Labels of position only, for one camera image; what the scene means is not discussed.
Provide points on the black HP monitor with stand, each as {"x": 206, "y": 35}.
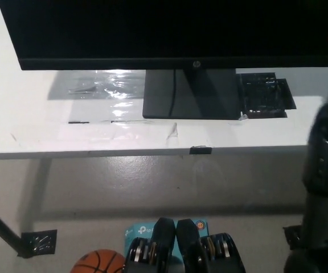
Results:
{"x": 152, "y": 31}

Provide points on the robot left body block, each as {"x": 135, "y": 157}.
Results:
{"x": 149, "y": 256}

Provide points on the black desk leg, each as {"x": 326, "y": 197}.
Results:
{"x": 0, "y": 224}

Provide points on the curled clear tape scrap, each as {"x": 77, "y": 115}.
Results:
{"x": 174, "y": 131}

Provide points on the small black tape strip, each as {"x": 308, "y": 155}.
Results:
{"x": 201, "y": 150}

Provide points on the clear plastic film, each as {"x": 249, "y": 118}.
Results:
{"x": 115, "y": 85}

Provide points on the teal tp-link box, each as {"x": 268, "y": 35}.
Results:
{"x": 139, "y": 231}

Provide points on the orange basketball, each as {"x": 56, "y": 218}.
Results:
{"x": 100, "y": 263}

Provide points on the black floor tape patch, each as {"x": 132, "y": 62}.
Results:
{"x": 38, "y": 244}
{"x": 293, "y": 237}

